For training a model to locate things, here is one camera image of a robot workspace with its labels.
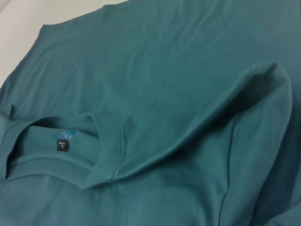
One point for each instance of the teal t-shirt with FREE print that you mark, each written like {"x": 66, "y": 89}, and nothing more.
{"x": 150, "y": 106}

